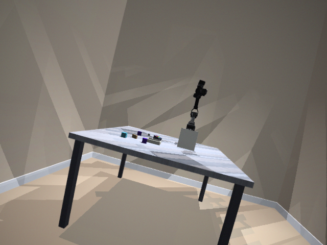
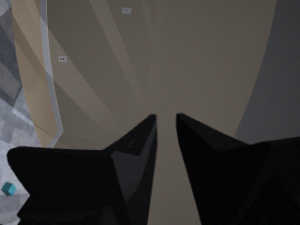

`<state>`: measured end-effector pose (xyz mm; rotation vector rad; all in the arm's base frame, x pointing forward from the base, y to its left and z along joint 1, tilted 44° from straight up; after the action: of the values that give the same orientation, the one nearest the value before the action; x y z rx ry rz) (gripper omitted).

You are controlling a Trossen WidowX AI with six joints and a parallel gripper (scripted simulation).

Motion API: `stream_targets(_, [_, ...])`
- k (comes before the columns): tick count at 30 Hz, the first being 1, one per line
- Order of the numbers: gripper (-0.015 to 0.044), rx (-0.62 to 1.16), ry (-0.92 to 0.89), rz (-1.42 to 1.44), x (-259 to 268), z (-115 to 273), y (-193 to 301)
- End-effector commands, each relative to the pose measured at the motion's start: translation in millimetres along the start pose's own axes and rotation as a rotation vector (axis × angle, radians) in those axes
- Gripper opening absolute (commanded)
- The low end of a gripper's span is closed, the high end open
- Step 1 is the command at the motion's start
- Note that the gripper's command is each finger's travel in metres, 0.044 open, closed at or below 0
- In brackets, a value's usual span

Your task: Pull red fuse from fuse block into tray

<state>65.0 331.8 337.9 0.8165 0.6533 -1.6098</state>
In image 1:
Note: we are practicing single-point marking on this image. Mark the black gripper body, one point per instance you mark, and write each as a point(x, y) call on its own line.
point(201, 82)

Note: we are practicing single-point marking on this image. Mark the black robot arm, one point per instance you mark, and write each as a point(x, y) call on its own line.
point(191, 124)

